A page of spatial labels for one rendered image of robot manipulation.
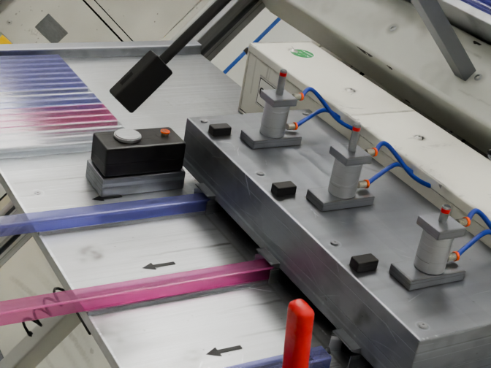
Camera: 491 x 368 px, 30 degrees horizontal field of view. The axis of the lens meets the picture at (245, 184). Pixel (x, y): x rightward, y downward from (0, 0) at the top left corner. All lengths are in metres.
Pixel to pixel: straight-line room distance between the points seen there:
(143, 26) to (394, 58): 1.15
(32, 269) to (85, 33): 1.78
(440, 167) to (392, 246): 0.12
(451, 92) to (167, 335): 0.38
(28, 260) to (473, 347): 3.11
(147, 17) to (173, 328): 1.42
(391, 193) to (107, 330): 0.27
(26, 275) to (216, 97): 2.63
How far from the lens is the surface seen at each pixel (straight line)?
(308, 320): 0.51
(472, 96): 0.87
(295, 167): 0.77
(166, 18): 2.04
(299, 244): 0.69
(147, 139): 0.81
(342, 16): 1.02
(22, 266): 3.67
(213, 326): 0.66
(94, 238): 0.75
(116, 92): 0.69
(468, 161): 0.81
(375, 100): 0.90
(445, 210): 0.63
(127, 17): 2.00
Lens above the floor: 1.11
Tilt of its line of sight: 1 degrees up
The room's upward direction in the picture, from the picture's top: 45 degrees clockwise
